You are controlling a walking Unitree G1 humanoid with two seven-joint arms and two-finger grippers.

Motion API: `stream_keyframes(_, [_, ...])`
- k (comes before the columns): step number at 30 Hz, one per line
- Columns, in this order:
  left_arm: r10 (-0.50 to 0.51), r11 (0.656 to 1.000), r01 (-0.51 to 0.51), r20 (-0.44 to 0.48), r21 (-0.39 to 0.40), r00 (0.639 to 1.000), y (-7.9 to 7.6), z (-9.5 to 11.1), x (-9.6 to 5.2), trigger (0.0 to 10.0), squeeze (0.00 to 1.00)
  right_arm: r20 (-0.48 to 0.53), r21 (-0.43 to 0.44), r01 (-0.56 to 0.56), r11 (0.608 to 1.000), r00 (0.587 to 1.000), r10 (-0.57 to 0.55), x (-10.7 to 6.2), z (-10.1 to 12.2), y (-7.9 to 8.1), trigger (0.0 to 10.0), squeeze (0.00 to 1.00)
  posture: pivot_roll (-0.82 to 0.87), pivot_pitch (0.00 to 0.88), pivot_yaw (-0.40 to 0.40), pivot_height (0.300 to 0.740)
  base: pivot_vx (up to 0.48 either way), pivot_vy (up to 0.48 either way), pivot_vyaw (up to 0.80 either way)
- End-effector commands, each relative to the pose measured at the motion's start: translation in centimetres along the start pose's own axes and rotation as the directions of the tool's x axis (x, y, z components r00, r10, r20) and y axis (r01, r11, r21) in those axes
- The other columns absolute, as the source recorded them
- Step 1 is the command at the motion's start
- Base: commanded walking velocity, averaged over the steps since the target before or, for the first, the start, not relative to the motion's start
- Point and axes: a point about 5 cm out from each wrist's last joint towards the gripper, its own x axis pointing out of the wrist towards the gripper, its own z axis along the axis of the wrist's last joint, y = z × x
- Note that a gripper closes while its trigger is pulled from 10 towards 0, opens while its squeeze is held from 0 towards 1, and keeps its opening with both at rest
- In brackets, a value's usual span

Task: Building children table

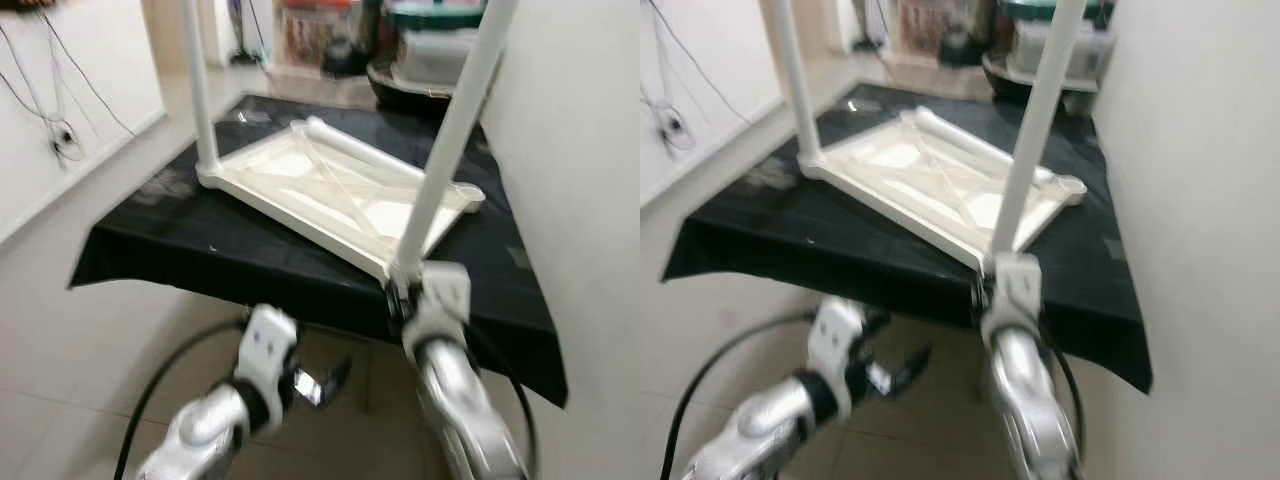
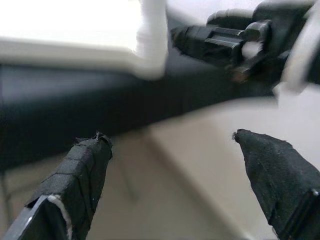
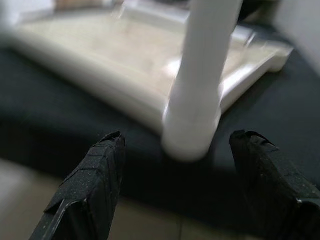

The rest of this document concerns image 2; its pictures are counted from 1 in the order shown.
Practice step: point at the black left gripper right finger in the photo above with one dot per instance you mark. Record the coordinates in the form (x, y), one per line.
(280, 180)

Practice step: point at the black tablecloth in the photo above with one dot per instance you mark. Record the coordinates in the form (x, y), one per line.
(75, 100)

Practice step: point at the white plastic table top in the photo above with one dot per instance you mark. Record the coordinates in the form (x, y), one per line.
(62, 52)

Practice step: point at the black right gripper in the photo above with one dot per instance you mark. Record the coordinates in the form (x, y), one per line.
(272, 37)

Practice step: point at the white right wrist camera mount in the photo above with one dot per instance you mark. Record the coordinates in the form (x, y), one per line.
(290, 75)

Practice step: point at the white plastic table leg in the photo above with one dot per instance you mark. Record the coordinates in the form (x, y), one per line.
(152, 37)

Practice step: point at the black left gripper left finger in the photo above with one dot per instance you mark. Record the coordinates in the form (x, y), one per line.
(75, 187)

